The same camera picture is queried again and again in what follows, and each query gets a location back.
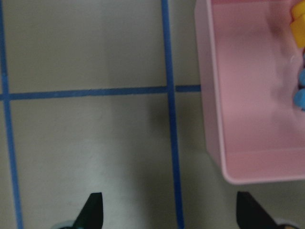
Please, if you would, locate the blue toy block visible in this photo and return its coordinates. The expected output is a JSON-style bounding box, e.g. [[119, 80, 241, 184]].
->
[[293, 69, 305, 111]]

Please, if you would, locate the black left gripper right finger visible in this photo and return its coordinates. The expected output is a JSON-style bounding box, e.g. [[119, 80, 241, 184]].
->
[[236, 191, 305, 229]]

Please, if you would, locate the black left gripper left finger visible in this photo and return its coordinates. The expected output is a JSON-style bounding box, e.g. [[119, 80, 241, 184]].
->
[[53, 192, 104, 229]]

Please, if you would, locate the pink plastic box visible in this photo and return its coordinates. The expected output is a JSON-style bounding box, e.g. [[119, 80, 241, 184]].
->
[[194, 0, 305, 184]]

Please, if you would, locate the yellow toy block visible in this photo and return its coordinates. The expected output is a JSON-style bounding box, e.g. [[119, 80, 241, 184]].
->
[[290, 0, 305, 48]]

